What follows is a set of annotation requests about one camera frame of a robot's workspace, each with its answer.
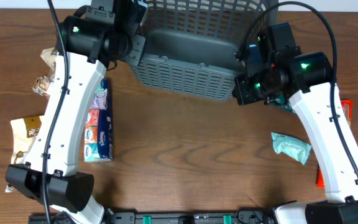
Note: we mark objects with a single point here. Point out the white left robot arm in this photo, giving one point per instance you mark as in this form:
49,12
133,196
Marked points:
89,43

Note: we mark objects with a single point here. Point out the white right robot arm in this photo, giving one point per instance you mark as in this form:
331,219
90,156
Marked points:
314,97

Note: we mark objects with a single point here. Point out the beige cookie bag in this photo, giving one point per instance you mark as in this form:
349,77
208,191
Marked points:
42,84

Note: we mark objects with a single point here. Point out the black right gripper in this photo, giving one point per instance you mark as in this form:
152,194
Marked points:
245,90

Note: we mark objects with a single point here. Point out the green Nescafe coffee bag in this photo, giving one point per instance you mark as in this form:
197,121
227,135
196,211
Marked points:
280,102

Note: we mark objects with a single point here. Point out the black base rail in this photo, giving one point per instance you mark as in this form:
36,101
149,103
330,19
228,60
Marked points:
238,217

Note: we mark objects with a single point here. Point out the red San Remo spaghetti pack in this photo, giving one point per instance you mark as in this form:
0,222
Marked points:
346,106

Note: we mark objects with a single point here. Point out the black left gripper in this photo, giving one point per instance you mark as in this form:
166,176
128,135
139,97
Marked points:
138,42

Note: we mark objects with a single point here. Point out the mint green small packet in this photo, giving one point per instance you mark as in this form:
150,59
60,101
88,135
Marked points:
292,147

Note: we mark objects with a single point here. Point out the beige snack bag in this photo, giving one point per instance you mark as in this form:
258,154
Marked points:
25,131

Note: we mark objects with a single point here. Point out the Kleenex tissue multipack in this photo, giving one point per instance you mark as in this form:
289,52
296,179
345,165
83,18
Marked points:
98,135

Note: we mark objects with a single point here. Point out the grey plastic basket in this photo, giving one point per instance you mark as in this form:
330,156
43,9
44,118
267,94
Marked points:
190,45

